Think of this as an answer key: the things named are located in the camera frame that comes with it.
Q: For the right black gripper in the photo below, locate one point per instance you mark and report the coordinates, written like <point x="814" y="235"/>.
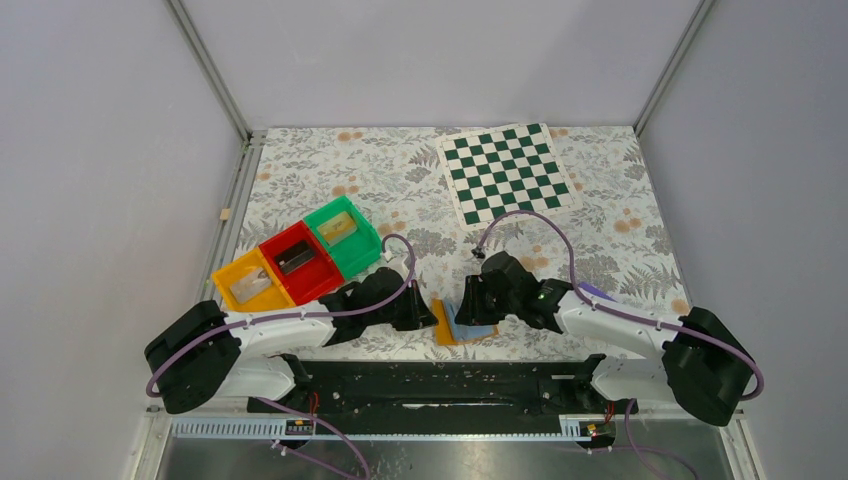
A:
<point x="472" y="311"/>

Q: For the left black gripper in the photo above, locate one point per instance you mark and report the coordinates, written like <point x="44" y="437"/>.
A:
<point x="419" y="314"/>

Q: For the orange card holder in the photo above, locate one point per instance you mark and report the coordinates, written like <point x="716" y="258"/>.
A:
<point x="448" y="332"/>

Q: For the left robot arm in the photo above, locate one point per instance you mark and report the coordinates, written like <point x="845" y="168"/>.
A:
<point x="209" y="353"/>

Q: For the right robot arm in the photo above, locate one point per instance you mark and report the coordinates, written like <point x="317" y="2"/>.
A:
<point x="693" y="361"/>

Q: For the gold card in green bin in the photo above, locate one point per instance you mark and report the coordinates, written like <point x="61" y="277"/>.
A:
<point x="337" y="228"/>

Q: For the black card in red bin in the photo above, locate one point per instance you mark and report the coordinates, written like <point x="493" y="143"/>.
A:
<point x="294" y="257"/>

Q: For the silver card in yellow bin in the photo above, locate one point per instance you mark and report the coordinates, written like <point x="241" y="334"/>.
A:
<point x="251" y="285"/>

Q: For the green plastic bin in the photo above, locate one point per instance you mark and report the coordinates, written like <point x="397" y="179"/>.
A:
<point x="356" y="253"/>

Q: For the purple cylinder tool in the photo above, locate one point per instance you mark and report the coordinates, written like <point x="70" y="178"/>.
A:
<point x="589" y="289"/>

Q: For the red plastic bin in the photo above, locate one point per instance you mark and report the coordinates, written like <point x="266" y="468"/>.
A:
<point x="317" y="278"/>

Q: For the green white chessboard mat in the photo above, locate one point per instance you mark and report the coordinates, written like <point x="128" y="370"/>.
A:
<point x="493" y="171"/>

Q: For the yellow plastic bin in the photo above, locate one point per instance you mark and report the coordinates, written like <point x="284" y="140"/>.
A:
<point x="274" y="298"/>

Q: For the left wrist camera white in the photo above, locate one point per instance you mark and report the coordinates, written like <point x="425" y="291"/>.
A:
<point x="398" y="263"/>

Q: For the aluminium rail front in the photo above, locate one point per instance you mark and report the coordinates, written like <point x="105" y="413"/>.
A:
<point x="430" y="436"/>

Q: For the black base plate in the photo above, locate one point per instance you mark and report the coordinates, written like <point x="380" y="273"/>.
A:
<point x="437" y="391"/>

